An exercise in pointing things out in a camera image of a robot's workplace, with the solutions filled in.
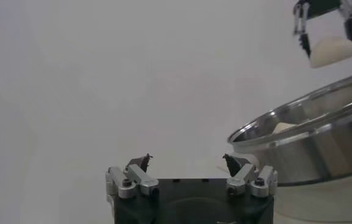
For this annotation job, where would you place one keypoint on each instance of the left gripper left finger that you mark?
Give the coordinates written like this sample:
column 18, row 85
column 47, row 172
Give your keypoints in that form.
column 139, row 178

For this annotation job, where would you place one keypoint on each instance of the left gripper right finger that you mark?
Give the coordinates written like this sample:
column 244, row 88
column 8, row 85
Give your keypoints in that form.
column 243, row 176

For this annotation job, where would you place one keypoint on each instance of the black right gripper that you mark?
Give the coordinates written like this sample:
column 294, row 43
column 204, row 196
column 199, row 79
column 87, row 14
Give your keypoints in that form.
column 322, row 6

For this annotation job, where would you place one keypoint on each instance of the white steamed baozi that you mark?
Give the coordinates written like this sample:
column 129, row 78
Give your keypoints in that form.
column 284, row 127
column 331, row 51

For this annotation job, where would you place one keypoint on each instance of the steel steamer basket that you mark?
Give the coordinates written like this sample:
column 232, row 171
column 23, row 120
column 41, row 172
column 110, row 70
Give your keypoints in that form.
column 316, row 158

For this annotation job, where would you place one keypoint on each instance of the cream electric cooker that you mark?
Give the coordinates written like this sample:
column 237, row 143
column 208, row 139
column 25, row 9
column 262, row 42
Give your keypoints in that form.
column 316, row 204

